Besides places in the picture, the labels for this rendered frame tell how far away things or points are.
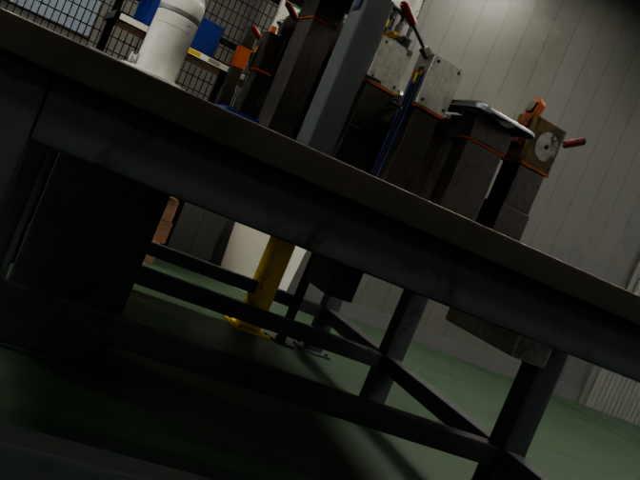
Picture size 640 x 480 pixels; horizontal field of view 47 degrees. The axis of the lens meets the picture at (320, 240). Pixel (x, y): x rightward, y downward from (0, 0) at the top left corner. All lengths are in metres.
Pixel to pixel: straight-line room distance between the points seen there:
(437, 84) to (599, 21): 4.85
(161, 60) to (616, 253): 5.23
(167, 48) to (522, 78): 4.32
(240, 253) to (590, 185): 3.11
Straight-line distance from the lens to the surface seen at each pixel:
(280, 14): 3.32
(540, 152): 1.93
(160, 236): 4.35
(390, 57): 1.96
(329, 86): 1.71
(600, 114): 6.52
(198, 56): 2.96
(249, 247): 4.69
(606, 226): 6.66
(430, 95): 1.72
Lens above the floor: 0.63
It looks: 2 degrees down
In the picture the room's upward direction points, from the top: 23 degrees clockwise
